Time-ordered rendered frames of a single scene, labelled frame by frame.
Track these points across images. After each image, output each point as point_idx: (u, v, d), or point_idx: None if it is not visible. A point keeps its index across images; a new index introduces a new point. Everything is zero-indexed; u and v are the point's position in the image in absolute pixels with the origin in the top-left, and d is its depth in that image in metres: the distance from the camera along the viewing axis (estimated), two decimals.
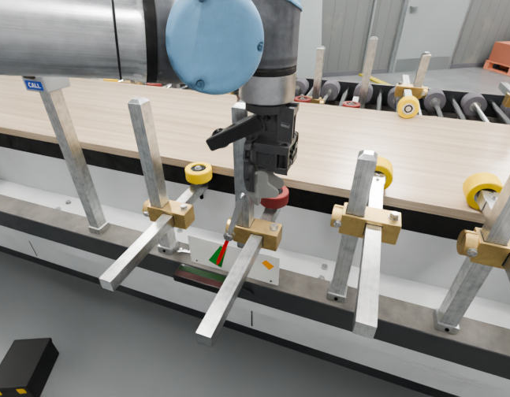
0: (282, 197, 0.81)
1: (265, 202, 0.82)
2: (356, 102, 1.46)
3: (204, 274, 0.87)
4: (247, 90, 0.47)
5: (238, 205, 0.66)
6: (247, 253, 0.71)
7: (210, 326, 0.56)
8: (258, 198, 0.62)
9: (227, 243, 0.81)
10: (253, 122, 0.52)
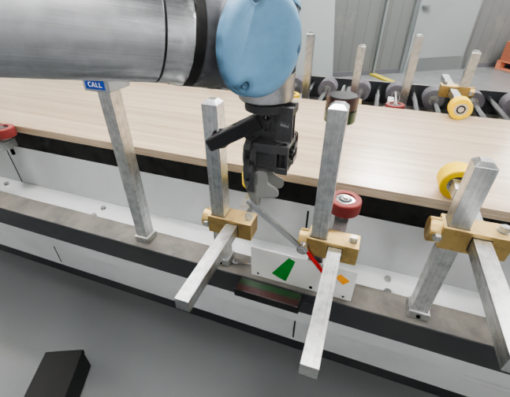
0: (357, 206, 0.75)
1: (338, 210, 0.76)
2: (400, 102, 1.40)
3: (268, 288, 0.80)
4: None
5: (259, 212, 0.65)
6: (330, 268, 0.65)
7: (314, 356, 0.50)
8: (258, 198, 0.62)
9: (312, 257, 0.73)
10: (252, 122, 0.52)
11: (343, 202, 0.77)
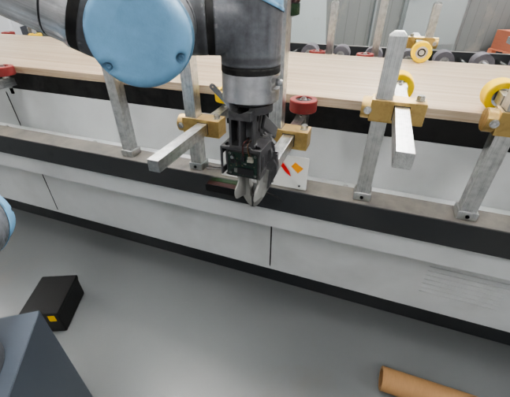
0: (312, 102, 0.89)
1: (296, 107, 0.90)
2: (370, 53, 1.51)
3: (235, 183, 0.92)
4: None
5: (221, 97, 0.76)
6: (284, 140, 0.78)
7: None
8: (248, 197, 0.62)
9: None
10: None
11: (301, 101, 0.90)
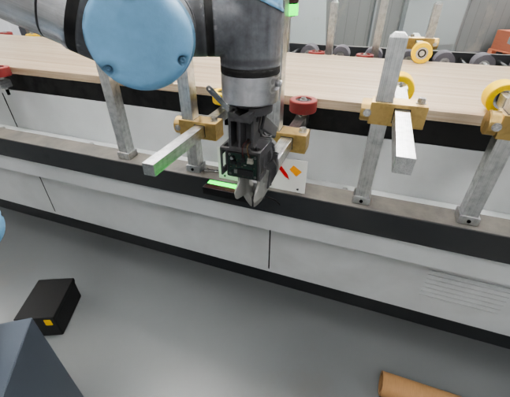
0: (312, 102, 0.88)
1: (296, 107, 0.89)
2: (370, 53, 1.50)
3: (232, 186, 0.90)
4: None
5: (217, 99, 0.75)
6: (284, 140, 0.78)
7: None
8: (248, 197, 0.62)
9: None
10: None
11: (300, 101, 0.90)
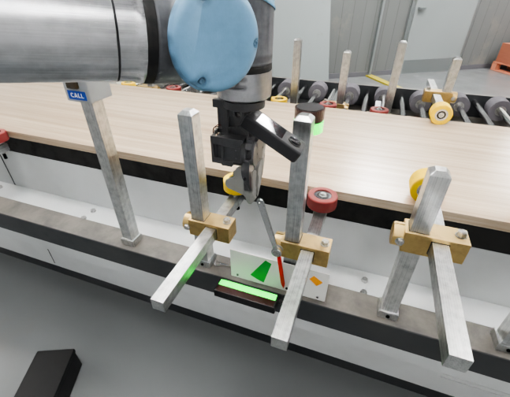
0: (333, 202, 0.82)
1: (315, 205, 0.82)
2: (384, 107, 1.43)
3: (246, 289, 0.84)
4: None
5: (262, 212, 0.65)
6: (305, 257, 0.72)
7: (284, 330, 0.56)
8: None
9: (281, 261, 0.77)
10: (256, 112, 0.56)
11: (320, 198, 0.83)
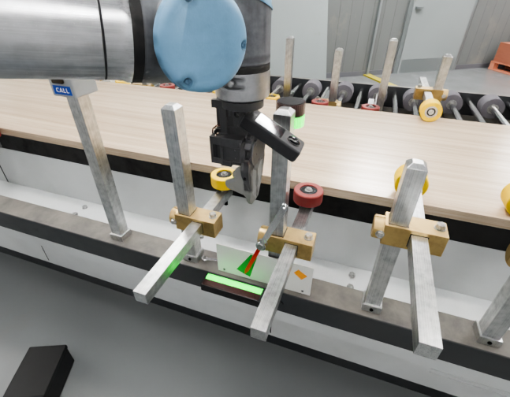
0: (318, 196, 0.82)
1: (301, 200, 0.83)
2: (375, 105, 1.44)
3: (232, 283, 0.84)
4: None
5: (278, 215, 0.64)
6: (288, 250, 0.72)
7: (264, 321, 0.57)
8: None
9: (258, 253, 0.78)
10: (255, 112, 0.56)
11: (306, 192, 0.84)
